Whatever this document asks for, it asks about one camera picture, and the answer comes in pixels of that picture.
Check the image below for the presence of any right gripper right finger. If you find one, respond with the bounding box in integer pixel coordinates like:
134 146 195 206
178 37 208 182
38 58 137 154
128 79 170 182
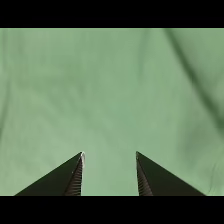
135 151 206 197

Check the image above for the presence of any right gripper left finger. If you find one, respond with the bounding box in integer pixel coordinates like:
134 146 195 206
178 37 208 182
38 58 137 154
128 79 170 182
13 151 86 197

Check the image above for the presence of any green shirt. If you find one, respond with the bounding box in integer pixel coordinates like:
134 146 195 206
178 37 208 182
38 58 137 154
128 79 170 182
0 27 224 197

